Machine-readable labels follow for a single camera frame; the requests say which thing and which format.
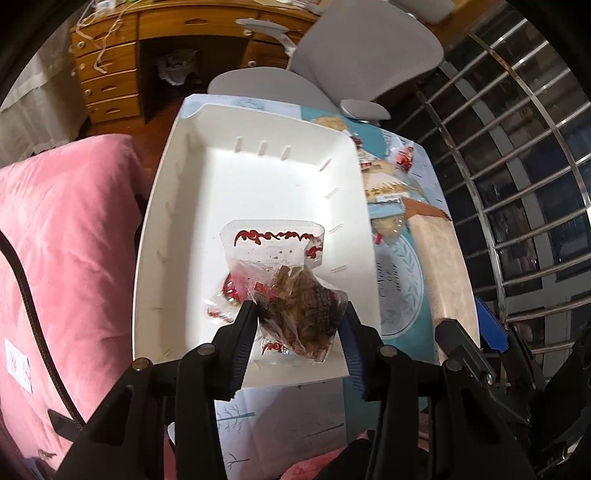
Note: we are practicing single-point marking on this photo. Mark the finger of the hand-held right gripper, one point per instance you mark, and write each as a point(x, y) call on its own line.
point(461, 344)
point(491, 327)

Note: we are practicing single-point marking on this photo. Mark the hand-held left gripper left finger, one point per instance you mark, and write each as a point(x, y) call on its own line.
point(244, 344)

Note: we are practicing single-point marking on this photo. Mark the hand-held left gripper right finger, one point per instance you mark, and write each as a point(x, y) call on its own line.
point(353, 357)

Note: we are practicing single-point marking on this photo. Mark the clear packet red print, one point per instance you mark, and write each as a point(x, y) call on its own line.
point(268, 251)

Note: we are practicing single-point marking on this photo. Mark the white plastic tray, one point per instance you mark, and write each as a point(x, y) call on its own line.
point(258, 184)

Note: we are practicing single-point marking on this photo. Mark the blue patterned tablecloth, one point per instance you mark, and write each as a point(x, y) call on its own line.
point(401, 286)

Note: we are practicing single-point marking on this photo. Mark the dark cloth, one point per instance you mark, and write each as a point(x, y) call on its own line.
point(346, 461)

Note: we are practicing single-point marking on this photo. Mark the metal window grille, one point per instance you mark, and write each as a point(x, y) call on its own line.
point(584, 194)

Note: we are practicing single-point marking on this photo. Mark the pink blanket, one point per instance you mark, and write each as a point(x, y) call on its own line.
point(69, 254)

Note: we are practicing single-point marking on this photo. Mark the white paper label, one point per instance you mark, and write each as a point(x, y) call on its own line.
point(18, 364)

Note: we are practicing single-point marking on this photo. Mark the crumpled white bag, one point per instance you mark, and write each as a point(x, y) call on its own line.
point(175, 67)

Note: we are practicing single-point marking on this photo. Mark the wooden desk with drawers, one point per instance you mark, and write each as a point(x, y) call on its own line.
point(111, 87)

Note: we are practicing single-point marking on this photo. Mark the grey office chair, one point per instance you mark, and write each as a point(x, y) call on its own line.
point(369, 50)

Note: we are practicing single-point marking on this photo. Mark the white curtain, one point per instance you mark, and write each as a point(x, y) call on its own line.
point(32, 115)

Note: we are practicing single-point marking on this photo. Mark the white plastic container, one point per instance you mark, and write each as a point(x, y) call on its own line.
point(431, 9)

